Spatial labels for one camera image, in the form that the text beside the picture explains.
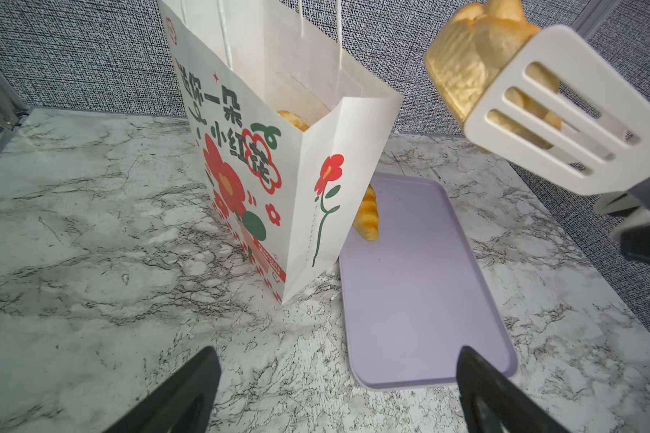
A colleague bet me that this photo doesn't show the white and metal tongs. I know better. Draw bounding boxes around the white and metal tongs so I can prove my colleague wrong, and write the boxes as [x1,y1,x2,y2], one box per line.
[464,25,650,210]

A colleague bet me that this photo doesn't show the twisted bun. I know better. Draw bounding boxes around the twisted bun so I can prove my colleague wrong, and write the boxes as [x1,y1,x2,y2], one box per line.
[424,0,563,150]

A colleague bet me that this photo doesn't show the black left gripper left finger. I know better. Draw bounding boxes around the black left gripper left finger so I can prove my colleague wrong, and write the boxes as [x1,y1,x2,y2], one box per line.
[108,346,221,432]

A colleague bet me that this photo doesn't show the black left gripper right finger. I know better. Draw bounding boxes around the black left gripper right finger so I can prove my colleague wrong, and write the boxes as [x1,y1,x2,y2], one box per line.
[456,346,567,433]

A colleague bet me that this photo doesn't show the lilac plastic tray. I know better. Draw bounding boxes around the lilac plastic tray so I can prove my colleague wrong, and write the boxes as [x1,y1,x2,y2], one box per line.
[339,173,518,391]

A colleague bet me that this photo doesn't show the white paper bag with rose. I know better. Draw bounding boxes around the white paper bag with rose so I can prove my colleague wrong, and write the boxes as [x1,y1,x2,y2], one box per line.
[158,1,404,302]

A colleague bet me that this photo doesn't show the croissant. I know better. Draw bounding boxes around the croissant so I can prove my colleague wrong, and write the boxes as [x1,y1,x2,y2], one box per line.
[353,185,379,242]
[277,110,310,132]

